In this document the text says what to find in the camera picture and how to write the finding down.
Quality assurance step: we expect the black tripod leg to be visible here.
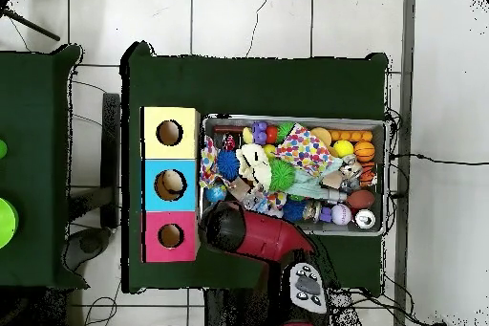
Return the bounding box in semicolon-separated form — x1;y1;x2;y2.
0;6;61;42

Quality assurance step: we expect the black power cable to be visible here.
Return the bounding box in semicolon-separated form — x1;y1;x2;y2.
389;152;489;166

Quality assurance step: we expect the dark green side table cloth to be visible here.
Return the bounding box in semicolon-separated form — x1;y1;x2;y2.
0;43;90;291

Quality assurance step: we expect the silver drink can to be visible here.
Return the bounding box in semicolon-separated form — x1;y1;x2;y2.
354;208;377;230

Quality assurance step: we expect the purple toy block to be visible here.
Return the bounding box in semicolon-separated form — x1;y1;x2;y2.
250;120;269;146

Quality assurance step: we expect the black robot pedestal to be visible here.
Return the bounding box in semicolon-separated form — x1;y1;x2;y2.
203;288;284;326

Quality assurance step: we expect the shallow clear mesh bin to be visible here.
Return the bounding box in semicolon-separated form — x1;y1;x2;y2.
199;113;392;237

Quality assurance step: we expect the blue spiky ball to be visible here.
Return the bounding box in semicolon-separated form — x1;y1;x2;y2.
216;149;241;182

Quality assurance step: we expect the large polka dot cloth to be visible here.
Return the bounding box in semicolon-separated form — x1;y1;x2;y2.
274;122;337;178

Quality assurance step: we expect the green spiky ball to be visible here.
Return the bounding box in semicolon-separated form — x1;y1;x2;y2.
267;157;297;193

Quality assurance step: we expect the cream yellow cloth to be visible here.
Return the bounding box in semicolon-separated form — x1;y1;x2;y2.
234;142;273;191

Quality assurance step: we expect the wooden box with three holes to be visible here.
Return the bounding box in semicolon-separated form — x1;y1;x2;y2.
140;105;202;264

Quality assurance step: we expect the white baseball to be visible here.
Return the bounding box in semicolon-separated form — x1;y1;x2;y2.
330;203;353;227

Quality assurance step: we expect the crushed clear plastic bottle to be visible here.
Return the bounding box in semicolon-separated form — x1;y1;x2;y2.
242;192;273;215

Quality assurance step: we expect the large bright green round object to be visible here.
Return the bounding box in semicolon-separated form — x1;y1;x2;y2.
0;197;20;250

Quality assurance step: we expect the orange toy basketball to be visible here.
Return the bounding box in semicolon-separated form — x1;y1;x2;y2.
352;141;376;163

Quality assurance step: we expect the yellow ball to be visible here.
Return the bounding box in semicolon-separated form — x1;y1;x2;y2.
332;139;355;159

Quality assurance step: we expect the brown toy football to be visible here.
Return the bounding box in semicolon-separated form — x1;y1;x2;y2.
346;188;377;210

